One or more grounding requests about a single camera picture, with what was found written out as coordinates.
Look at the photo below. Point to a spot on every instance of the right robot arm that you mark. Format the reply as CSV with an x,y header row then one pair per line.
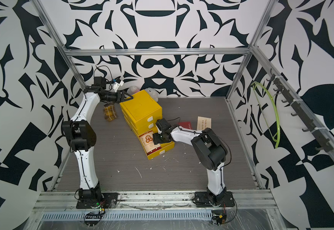
x,y
209,149

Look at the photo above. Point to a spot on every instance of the brown plaid cloth item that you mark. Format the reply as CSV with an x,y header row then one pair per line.
x,y
110,113

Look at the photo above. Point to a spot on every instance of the cream postcard red emblem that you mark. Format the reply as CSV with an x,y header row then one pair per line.
x,y
146,140

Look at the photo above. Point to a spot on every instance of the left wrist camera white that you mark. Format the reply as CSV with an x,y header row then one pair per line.
x,y
117,84

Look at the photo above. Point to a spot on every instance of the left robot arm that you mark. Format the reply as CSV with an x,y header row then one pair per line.
x,y
82,138

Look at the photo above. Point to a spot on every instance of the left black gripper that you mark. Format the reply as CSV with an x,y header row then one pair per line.
x,y
123,99

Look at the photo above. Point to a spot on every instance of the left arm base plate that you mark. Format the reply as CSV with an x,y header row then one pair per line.
x,y
107,200

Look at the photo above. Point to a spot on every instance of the yellow plastic drawer cabinet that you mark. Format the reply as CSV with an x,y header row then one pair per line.
x,y
141,113

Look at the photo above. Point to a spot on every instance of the beige postcard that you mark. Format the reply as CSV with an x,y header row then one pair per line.
x,y
203,123

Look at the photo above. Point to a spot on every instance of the yellow bottom drawer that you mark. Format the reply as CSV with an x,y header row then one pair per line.
x,y
165,147

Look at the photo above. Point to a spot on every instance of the black wall hook rack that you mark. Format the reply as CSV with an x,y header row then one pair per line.
x,y
302,111

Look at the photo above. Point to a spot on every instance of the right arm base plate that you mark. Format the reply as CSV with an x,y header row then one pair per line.
x,y
208,199

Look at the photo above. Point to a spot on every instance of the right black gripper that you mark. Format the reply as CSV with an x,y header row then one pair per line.
x,y
155,138

